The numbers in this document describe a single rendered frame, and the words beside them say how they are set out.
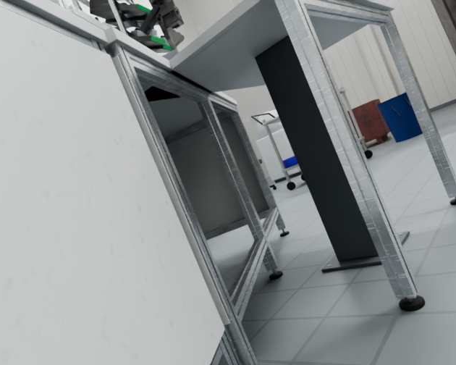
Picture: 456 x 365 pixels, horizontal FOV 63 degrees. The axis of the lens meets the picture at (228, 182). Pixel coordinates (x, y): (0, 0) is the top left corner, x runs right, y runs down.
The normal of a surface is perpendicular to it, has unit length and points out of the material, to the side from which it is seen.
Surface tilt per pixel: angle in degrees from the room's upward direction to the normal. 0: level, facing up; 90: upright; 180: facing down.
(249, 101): 90
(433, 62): 90
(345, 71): 90
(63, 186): 90
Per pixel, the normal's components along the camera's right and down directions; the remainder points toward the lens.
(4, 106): 0.90, -0.37
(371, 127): -0.47, 0.22
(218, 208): -0.20, 0.11
